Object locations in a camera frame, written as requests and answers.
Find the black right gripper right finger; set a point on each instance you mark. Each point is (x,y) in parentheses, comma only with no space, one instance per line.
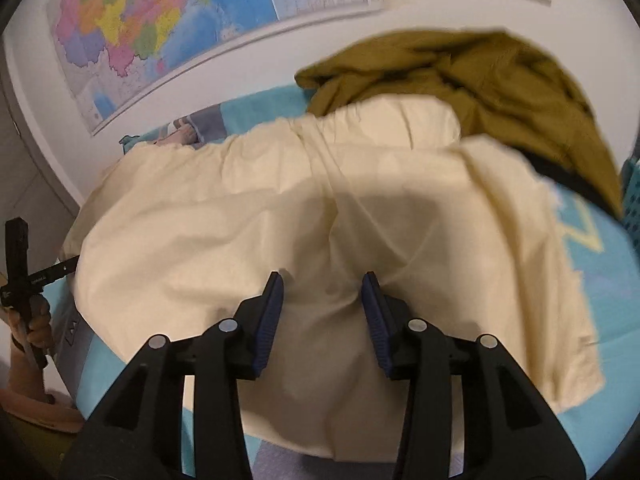
(509,430)

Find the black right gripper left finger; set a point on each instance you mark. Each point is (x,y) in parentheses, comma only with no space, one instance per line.
(135,431)

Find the cream beige trench coat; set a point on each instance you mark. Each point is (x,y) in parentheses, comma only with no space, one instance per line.
(325,239)

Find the pink ribbed sleeve forearm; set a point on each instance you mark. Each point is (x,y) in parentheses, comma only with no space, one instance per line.
(25,396)

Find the person's left hand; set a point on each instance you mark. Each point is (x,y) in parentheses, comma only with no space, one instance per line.
(37,333)

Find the teal grey bed sheet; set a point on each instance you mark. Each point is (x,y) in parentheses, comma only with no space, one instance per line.
(595,284)

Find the pink folded garment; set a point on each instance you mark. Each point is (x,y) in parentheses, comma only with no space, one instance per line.
(183,134)

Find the teal perforated plastic chair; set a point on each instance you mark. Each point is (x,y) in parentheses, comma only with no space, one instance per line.
(630,182)

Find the olive green coat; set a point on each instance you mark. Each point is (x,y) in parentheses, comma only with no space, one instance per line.
(496,84)

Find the colourful wall map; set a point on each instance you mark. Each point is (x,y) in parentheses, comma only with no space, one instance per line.
(113,52)

